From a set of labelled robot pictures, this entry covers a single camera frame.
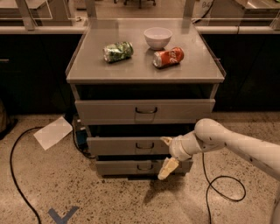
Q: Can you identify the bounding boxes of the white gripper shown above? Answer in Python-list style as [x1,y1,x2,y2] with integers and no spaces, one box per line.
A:
[157,131,202,180]

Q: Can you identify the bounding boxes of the grey drawer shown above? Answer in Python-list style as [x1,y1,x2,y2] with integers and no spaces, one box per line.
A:
[94,158,194,177]
[87,136,170,156]
[75,99,215,125]

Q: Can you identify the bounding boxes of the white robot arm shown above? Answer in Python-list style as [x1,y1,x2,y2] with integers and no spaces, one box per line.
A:
[157,118,280,180]

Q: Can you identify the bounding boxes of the grey bottom drawer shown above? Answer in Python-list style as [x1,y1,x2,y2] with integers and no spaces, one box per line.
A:
[94,158,194,177]

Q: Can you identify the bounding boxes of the grey top drawer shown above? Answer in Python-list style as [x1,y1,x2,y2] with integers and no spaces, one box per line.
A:
[75,99,215,125]

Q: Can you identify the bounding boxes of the grey metal drawer cabinet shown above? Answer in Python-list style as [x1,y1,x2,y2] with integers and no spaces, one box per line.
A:
[65,17,227,179]

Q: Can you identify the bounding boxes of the blue power box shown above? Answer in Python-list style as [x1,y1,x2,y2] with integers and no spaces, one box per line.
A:
[75,127,88,149]

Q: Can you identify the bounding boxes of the red cola can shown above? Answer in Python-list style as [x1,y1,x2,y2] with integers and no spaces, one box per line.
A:
[152,47,185,68]

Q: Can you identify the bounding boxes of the green soda can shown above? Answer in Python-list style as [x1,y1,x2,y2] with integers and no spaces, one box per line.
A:
[103,41,134,63]

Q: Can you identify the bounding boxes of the white ceramic bowl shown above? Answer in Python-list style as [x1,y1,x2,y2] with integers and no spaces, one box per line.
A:
[143,27,172,50]

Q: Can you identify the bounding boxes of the white paper sheet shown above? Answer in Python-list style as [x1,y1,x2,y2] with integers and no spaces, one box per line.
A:
[34,116,73,151]

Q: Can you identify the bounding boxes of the blue tape floor marker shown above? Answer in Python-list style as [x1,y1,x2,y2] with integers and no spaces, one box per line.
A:
[47,205,81,224]

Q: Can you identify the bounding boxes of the black cable right floor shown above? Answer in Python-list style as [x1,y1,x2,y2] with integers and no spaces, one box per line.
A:
[200,151,248,224]

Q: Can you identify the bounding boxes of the black cable floor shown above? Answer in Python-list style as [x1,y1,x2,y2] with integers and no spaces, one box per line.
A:
[9,125,45,224]
[200,151,248,224]

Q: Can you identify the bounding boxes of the black cable left floor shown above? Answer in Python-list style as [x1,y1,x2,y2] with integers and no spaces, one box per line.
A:
[9,125,45,224]

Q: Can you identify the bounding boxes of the dark counter with rail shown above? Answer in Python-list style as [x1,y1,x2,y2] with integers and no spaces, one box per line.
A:
[1,33,279,114]

